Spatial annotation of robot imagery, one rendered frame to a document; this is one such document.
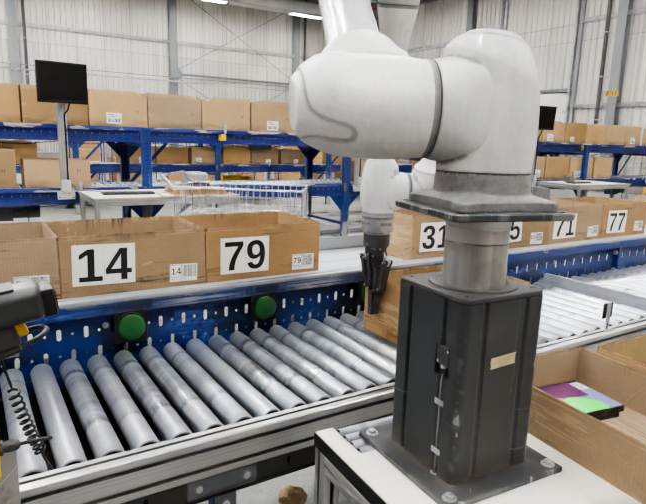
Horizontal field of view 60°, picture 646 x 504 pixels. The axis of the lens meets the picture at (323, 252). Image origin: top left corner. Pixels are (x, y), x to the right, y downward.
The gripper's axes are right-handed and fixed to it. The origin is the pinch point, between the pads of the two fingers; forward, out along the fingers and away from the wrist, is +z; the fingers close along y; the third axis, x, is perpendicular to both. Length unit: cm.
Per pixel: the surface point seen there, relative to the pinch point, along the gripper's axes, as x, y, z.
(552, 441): -7, 66, 9
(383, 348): -2.2, 8.4, 11.0
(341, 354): -15.2, 6.7, 11.0
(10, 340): -94, 36, -16
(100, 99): 21, -480, -77
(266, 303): -24.0, -20.9, 3.0
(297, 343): -21.7, -5.9, 11.0
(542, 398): -7, 63, 2
